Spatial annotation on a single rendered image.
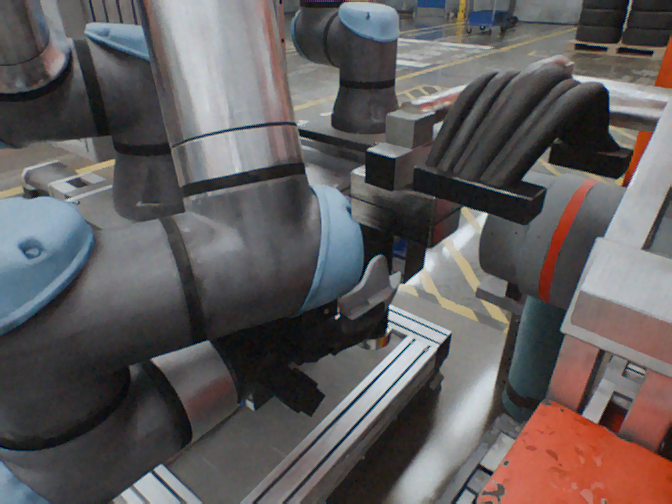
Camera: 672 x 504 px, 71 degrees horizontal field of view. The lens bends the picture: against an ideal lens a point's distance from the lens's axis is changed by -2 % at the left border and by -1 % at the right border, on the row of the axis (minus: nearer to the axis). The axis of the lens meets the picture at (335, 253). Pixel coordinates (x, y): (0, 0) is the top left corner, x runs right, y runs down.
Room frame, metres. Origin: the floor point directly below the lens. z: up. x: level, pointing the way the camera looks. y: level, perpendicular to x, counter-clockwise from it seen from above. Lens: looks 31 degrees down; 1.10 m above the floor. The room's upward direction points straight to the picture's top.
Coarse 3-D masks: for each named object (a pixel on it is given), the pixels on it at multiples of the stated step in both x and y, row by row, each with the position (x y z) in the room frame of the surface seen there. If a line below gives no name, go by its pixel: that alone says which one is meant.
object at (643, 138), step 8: (664, 56) 0.85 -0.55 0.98; (664, 64) 0.84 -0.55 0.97; (664, 72) 0.84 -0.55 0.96; (656, 80) 0.85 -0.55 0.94; (664, 80) 0.84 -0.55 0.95; (640, 136) 0.84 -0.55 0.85; (648, 136) 0.84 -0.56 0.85; (640, 144) 0.84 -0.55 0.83; (640, 152) 0.84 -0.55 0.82; (632, 160) 0.84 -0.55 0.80; (632, 168) 0.84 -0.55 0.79; (624, 176) 0.85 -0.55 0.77; (632, 176) 0.84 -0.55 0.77; (624, 184) 0.84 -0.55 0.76
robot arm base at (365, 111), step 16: (352, 96) 0.98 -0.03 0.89; (368, 96) 0.97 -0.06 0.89; (384, 96) 0.98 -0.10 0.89; (336, 112) 0.99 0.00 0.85; (352, 112) 0.97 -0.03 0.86; (368, 112) 0.96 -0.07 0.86; (384, 112) 0.97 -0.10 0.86; (336, 128) 0.99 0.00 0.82; (352, 128) 0.96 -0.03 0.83; (368, 128) 0.95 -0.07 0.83; (384, 128) 0.96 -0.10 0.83
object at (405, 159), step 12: (384, 144) 0.39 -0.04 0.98; (432, 144) 0.39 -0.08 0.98; (372, 156) 0.37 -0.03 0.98; (384, 156) 0.36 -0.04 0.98; (396, 156) 0.36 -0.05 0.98; (408, 156) 0.37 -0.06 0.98; (420, 156) 0.38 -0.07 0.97; (372, 168) 0.37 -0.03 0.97; (384, 168) 0.36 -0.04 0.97; (396, 168) 0.36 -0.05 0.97; (408, 168) 0.37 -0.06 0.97; (372, 180) 0.37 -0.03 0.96; (384, 180) 0.36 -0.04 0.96; (396, 180) 0.36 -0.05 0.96; (408, 180) 0.37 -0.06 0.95
